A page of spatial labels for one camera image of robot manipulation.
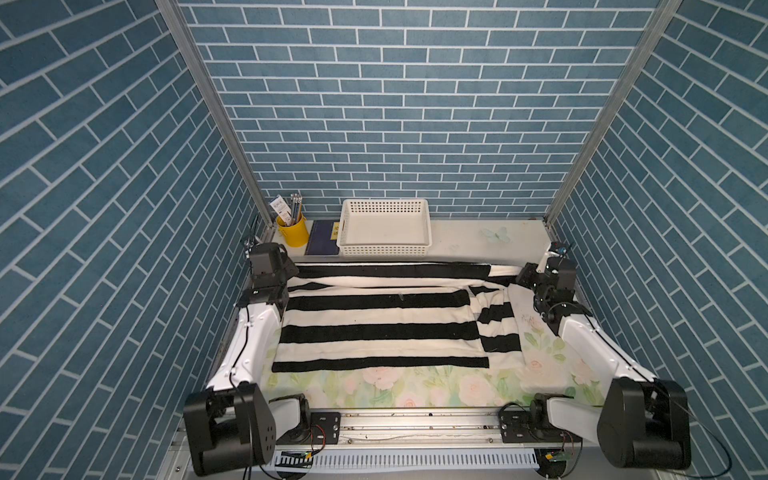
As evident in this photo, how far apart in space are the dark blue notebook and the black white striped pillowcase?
0.18 metres

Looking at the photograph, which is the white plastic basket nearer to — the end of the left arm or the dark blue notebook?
the dark blue notebook

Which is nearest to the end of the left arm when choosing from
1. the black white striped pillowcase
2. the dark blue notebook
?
the black white striped pillowcase

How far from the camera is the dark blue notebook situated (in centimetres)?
111

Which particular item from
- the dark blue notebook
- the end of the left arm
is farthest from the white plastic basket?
the end of the left arm

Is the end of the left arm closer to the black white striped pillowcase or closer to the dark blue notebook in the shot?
the black white striped pillowcase

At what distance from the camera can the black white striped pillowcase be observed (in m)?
0.86
